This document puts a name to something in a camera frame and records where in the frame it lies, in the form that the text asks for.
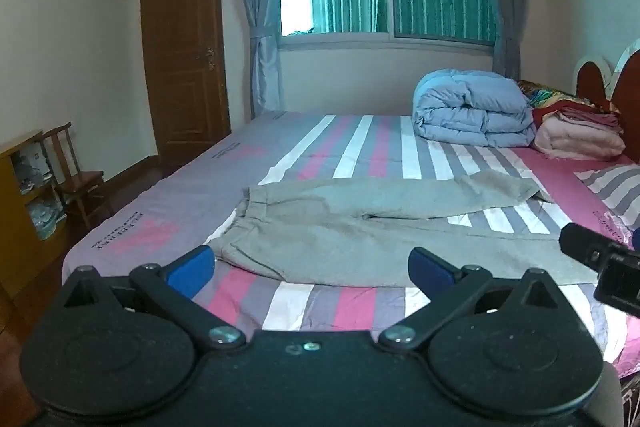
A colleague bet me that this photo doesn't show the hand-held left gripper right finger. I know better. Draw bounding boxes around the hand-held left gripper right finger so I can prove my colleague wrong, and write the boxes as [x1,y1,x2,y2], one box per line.
[378,247,568,351]

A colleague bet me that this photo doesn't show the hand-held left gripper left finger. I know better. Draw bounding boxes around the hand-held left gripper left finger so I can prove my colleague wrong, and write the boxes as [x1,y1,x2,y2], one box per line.
[60,245,247,351]

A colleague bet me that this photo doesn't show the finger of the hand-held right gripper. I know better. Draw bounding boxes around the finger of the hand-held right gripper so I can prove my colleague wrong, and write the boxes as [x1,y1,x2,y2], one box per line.
[559,222,636,276]

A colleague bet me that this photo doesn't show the grey pants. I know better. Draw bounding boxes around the grey pants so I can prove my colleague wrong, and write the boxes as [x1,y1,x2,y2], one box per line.
[207,171,601,288]

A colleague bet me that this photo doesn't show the grey striped pillow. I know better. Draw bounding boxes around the grey striped pillow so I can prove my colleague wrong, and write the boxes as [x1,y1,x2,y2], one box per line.
[574,164,640,248]

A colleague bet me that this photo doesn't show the folded pink blanket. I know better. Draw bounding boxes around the folded pink blanket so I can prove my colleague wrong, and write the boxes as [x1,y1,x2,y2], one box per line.
[532,109,628,162]

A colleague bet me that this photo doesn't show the folded red cloth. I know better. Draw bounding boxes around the folded red cloth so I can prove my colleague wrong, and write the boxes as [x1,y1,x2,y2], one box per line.
[530,99,623,130]

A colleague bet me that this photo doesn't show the wooden chair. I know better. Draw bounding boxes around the wooden chair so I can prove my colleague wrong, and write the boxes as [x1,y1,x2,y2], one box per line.
[42,123,113,228]

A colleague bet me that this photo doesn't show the striped bed sheet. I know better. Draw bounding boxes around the striped bed sheet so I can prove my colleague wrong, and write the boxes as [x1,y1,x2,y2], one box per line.
[62,109,640,380]

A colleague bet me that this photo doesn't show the pale patterned bundle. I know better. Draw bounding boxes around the pale patterned bundle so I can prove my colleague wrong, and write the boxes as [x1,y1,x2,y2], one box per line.
[27,198,66,241]

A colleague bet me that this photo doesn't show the red and white headboard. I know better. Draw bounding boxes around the red and white headboard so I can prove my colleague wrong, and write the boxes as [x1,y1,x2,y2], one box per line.
[572,39,640,158]

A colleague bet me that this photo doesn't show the folded light blue duvet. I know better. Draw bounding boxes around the folded light blue duvet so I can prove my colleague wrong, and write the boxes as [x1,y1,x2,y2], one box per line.
[412,68,538,148]

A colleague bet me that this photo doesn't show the yellow wooden shelf cabinet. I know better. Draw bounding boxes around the yellow wooden shelf cabinet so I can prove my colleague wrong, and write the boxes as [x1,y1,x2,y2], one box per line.
[0,130,68,303]

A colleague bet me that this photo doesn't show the brown wooden door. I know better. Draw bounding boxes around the brown wooden door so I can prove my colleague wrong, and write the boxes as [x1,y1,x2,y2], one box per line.
[141,0,232,168]

